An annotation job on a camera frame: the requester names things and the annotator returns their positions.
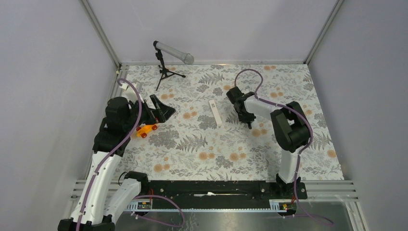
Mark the floral table mat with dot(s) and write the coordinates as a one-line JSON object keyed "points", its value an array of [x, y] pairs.
{"points": [[190, 146]]}

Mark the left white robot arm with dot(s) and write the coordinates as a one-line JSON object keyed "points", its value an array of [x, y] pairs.
{"points": [[122, 117]]}

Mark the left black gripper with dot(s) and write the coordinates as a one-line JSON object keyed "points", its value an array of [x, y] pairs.
{"points": [[161, 113]]}

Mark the grey microphone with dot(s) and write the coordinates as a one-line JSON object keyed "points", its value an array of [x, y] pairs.
{"points": [[186, 58]]}

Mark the black tripod microphone stand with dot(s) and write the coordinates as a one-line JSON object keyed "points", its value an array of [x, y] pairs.
{"points": [[165, 73]]}

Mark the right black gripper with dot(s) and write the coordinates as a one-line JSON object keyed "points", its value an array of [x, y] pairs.
{"points": [[250, 118]]}

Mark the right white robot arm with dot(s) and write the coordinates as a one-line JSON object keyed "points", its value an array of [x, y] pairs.
{"points": [[292, 130]]}

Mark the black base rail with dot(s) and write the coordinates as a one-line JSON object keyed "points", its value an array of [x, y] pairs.
{"points": [[257, 189]]}

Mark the orange toy car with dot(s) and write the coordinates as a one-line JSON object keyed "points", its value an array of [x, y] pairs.
{"points": [[142, 131]]}

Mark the grey slotted cable duct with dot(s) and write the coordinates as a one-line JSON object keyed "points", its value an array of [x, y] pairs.
{"points": [[196, 204]]}

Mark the aluminium frame post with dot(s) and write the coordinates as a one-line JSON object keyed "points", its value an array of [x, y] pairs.
{"points": [[100, 32]]}

